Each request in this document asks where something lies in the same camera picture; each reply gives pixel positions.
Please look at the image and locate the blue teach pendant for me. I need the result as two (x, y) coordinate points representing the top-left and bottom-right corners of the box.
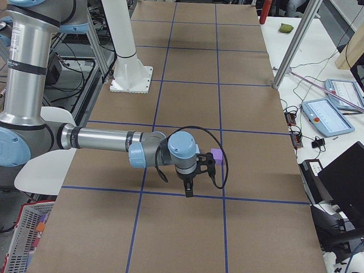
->
(325, 79), (363, 111)
(301, 98), (355, 137)

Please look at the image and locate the green cloth pouch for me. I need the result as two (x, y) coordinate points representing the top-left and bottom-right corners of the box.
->
(278, 23), (294, 34)

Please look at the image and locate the black laptop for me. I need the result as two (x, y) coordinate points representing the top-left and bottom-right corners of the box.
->
(318, 141), (363, 226)

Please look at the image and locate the near blue teach pendant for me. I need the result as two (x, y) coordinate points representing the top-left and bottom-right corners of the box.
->
(301, 98), (355, 137)

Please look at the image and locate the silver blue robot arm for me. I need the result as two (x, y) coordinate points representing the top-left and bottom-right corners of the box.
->
(1, 1), (197, 197)

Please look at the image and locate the far blue teach pendant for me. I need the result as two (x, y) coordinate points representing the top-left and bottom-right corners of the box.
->
(325, 79), (363, 111)

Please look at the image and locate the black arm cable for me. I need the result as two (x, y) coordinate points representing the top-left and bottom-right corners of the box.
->
(155, 125), (228, 190)

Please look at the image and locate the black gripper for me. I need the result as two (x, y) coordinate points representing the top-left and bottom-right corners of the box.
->
(177, 171), (197, 197)

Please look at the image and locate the red cylinder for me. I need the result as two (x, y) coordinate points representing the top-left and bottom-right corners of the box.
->
(259, 0), (272, 24)

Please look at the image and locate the white plastic mesh basket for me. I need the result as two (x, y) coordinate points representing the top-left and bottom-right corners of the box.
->
(1, 201), (55, 272)

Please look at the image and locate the purple foam block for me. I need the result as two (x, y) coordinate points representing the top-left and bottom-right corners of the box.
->
(210, 148), (224, 166)

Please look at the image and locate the grey aluminium frame post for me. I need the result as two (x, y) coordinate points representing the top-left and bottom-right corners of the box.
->
(272, 0), (322, 89)

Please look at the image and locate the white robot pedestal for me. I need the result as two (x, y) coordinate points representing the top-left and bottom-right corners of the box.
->
(102, 0), (153, 94)

